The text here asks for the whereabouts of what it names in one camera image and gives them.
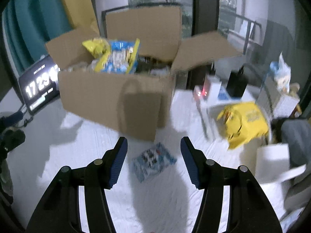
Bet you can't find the small blue snack packet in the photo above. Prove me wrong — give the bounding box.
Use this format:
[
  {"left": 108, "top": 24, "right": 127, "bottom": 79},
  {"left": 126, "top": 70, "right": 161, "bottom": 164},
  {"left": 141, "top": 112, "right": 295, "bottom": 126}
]
[{"left": 131, "top": 143, "right": 177, "bottom": 183}]

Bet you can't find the clear bag of biscuits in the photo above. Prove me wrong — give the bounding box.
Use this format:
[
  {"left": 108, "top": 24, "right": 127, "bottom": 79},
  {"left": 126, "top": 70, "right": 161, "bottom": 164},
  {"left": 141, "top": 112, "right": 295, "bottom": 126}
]
[{"left": 61, "top": 62, "right": 93, "bottom": 72}]

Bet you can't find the blue cartoon snack bag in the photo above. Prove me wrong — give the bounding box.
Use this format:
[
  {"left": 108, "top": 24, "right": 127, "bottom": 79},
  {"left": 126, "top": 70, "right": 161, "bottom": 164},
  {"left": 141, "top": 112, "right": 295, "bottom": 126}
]
[{"left": 94, "top": 38, "right": 140, "bottom": 74}]

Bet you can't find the yellow chips bag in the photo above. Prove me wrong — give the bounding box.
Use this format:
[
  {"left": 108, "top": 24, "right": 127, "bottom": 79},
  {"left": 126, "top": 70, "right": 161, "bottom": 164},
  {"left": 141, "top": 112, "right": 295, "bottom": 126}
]
[{"left": 82, "top": 37, "right": 111, "bottom": 73}]

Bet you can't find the tablet showing clock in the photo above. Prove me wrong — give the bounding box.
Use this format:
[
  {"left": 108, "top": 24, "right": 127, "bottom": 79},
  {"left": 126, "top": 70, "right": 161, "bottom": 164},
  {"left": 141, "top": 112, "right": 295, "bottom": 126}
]
[{"left": 18, "top": 55, "right": 60, "bottom": 116}]

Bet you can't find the white charger block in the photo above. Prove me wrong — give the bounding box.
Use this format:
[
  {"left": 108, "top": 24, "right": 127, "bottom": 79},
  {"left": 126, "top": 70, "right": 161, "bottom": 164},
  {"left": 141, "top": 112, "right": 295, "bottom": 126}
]
[{"left": 193, "top": 75, "right": 222, "bottom": 104}]

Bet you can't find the brown cardboard box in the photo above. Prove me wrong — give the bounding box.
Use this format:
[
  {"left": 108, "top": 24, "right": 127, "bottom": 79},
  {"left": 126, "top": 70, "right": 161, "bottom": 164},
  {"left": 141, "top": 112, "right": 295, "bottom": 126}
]
[{"left": 46, "top": 6, "right": 240, "bottom": 141}]

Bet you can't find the black power adapter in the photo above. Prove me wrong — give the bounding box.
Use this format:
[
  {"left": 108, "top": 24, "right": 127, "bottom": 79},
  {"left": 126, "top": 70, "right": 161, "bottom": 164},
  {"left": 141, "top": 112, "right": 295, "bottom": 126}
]
[{"left": 226, "top": 70, "right": 248, "bottom": 98}]

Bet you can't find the grey cloth pouch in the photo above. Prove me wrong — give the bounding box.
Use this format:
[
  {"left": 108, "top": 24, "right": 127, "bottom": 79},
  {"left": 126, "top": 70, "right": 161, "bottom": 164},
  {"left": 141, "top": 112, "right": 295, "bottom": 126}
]
[{"left": 281, "top": 119, "right": 310, "bottom": 167}]

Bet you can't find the white woven basket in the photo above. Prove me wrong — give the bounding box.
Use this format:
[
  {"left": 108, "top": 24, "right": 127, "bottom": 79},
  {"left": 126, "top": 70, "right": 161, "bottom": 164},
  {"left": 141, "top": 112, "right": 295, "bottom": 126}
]
[{"left": 256, "top": 77, "right": 301, "bottom": 121}]

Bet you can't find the teal left curtain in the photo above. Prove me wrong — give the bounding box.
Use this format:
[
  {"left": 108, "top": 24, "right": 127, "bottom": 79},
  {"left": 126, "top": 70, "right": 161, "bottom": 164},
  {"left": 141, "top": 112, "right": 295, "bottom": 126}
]
[{"left": 3, "top": 0, "right": 72, "bottom": 75}]

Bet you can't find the yellow left curtain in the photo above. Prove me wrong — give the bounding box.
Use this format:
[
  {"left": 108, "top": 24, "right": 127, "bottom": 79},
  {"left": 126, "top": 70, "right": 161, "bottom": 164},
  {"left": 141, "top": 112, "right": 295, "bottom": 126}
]
[{"left": 61, "top": 0, "right": 100, "bottom": 34}]

